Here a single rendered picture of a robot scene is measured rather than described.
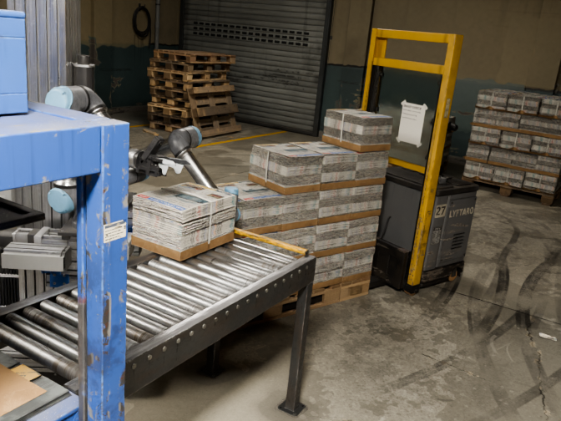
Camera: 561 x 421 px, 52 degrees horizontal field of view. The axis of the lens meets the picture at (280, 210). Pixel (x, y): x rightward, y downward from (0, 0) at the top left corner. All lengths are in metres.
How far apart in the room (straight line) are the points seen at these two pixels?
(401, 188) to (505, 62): 5.38
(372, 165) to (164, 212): 1.84
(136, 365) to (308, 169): 2.03
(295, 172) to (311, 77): 7.30
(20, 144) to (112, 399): 0.67
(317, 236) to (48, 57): 1.92
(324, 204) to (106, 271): 2.54
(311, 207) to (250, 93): 7.89
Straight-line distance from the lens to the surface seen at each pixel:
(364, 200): 3.96
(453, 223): 4.56
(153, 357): 1.89
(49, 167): 1.16
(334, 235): 3.86
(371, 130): 3.85
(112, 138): 1.24
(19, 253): 2.80
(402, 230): 4.52
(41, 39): 2.88
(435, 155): 4.09
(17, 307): 2.15
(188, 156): 2.96
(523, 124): 7.93
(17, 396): 1.71
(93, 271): 1.33
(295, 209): 3.57
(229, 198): 2.64
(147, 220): 2.56
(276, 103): 11.10
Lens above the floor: 1.76
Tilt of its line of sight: 17 degrees down
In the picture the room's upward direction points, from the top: 6 degrees clockwise
